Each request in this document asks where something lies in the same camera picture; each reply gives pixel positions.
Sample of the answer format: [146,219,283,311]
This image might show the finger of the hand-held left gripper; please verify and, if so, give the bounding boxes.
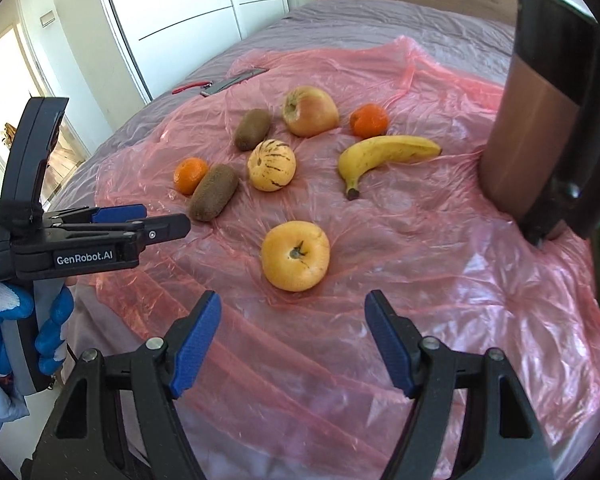
[44,203,147,227]
[44,213,192,262]

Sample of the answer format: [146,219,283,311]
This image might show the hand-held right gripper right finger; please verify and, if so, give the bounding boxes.
[364,289,556,480]

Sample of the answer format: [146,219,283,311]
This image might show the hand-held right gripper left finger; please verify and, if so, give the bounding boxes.
[30,290,223,480]

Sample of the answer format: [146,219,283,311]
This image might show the orange mandarin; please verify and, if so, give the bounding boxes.
[173,157,210,195]
[349,103,389,140]

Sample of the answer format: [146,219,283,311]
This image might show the brown kiwi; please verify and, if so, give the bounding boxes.
[234,108,273,152]
[188,163,240,223]

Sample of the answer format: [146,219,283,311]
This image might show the striped pepino melon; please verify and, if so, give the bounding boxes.
[247,139,297,193]

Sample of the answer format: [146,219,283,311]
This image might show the yellow banana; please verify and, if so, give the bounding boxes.
[337,135,442,201]

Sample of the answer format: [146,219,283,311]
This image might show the person's left hand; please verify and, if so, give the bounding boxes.
[0,282,76,378]

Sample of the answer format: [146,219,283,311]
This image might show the pink plastic sheet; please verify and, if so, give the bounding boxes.
[67,35,600,480]

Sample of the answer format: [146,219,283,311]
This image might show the grey flat tool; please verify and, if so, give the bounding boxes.
[200,66,269,97]

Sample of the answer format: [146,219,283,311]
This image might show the red and yellow apple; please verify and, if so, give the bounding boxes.
[282,86,341,138]

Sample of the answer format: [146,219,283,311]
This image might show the white wardrobe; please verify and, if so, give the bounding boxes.
[87,0,331,106]

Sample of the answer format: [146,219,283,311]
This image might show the copper and black kettle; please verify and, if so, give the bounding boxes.
[477,0,600,248]

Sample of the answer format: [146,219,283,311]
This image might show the grey purple bed blanket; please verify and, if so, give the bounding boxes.
[45,0,600,480]

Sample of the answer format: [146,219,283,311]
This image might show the red handled pliers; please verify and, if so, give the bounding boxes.
[172,80,213,95]

